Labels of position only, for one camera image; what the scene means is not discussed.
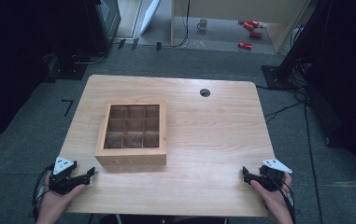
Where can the black stand base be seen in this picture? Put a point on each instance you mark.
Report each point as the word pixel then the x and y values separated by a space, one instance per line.
pixel 277 77
pixel 68 70

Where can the person's right hand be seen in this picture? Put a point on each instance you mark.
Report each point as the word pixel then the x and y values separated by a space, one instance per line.
pixel 275 203

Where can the red can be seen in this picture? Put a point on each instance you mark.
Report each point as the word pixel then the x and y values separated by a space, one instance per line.
pixel 245 45
pixel 255 34
pixel 249 25

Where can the dark curtain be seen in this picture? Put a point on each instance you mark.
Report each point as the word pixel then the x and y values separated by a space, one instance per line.
pixel 7 62
pixel 347 77

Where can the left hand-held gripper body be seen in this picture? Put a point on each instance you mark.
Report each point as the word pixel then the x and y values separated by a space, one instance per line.
pixel 61 182

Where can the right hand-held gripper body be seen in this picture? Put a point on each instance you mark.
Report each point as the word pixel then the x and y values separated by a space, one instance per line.
pixel 272 179

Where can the person's left hand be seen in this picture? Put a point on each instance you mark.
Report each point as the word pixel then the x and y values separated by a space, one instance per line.
pixel 52 205

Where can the wooden compartment box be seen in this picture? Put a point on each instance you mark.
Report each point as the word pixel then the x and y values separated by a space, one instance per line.
pixel 132 154

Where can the grey mug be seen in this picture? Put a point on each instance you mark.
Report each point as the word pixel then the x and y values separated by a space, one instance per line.
pixel 202 25

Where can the white board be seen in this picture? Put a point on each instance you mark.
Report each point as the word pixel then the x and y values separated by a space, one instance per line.
pixel 150 15

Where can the black equipment cabinet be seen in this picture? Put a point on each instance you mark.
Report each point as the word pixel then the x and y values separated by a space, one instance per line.
pixel 104 25

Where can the person's dark clothing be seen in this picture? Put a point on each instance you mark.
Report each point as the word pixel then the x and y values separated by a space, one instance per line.
pixel 166 220

